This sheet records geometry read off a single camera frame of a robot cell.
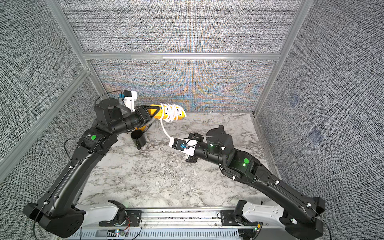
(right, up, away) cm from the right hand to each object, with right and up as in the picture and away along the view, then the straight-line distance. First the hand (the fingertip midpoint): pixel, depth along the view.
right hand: (177, 134), depth 54 cm
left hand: (-7, +11, +6) cm, 14 cm away
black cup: (-28, -4, +40) cm, 49 cm away
